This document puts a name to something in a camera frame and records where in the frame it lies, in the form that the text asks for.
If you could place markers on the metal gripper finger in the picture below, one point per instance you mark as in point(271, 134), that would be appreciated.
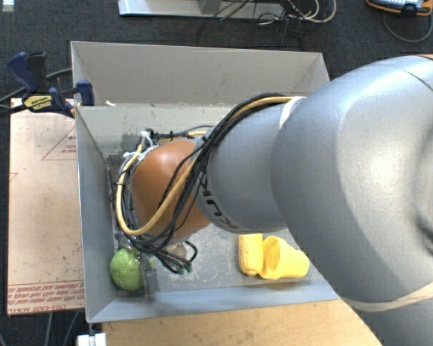
point(122, 240)
point(151, 278)

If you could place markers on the green toy fruit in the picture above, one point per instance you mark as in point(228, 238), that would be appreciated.
point(126, 270)

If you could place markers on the yellow sponge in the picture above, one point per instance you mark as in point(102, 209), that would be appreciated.
point(249, 254)

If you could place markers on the brown cardboard board red print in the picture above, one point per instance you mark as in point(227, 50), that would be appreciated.
point(43, 207)

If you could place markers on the yellow plastic cup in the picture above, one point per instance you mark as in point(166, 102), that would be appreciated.
point(288, 261)

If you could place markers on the grey metal bin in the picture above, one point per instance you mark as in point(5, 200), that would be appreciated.
point(187, 78)

